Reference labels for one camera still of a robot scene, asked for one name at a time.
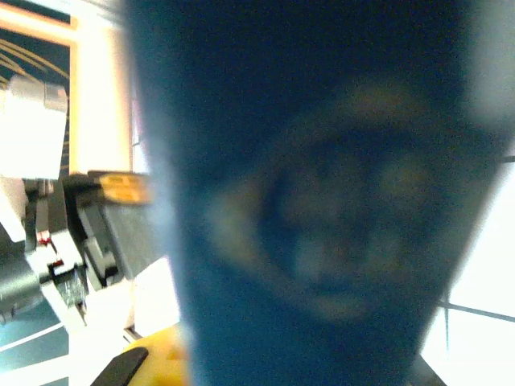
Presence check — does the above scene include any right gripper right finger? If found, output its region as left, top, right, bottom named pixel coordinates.
left=410, top=353, right=448, bottom=386

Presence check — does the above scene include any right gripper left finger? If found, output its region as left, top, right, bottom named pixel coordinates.
left=90, top=324, right=192, bottom=386

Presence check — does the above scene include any dark blue book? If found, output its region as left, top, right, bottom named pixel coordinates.
left=124, top=0, right=515, bottom=386

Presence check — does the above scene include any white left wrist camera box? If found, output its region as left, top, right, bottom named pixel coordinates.
left=0, top=74, right=69, bottom=180

